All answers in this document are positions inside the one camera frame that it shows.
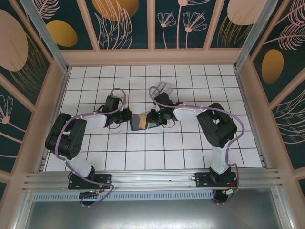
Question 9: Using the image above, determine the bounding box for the grey metal panel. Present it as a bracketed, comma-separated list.
[23, 199, 285, 229]

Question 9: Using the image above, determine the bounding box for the aluminium mounting rail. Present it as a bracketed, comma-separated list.
[22, 168, 284, 192]

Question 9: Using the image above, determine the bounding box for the grey slotted cable duct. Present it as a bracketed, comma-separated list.
[31, 192, 216, 201]

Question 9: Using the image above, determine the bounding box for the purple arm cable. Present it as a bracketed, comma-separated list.
[54, 87, 131, 208]
[149, 85, 246, 206]

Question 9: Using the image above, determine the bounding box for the clear plastic card box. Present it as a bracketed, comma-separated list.
[156, 81, 176, 96]

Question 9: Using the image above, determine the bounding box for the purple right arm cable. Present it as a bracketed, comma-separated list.
[149, 85, 246, 206]

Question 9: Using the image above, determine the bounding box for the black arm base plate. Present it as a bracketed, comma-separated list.
[194, 171, 239, 189]
[68, 174, 112, 190]

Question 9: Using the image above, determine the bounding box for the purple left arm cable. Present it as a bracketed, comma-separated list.
[54, 87, 131, 208]

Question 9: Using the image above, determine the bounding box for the small controller board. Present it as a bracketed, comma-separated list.
[80, 189, 105, 196]
[223, 186, 239, 198]

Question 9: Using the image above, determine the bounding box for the aluminium frame post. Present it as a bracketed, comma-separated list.
[234, 0, 284, 71]
[19, 0, 71, 73]

